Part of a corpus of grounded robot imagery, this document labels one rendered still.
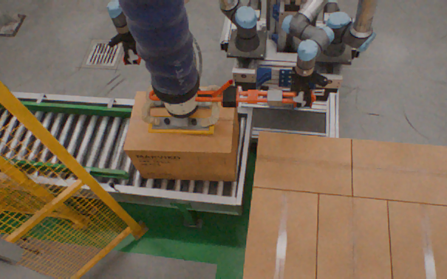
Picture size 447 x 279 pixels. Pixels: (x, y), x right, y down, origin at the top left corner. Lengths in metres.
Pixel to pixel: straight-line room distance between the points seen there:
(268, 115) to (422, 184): 1.20
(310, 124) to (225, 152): 1.12
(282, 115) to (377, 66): 1.11
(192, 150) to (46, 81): 2.32
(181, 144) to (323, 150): 0.94
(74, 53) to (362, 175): 2.99
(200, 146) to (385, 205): 1.14
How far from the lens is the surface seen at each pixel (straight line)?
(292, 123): 2.97
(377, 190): 2.46
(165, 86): 1.67
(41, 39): 4.50
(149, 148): 2.10
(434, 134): 3.44
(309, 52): 1.56
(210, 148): 2.03
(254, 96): 1.83
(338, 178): 2.43
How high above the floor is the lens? 2.73
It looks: 60 degrees down
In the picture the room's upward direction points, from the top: 11 degrees counter-clockwise
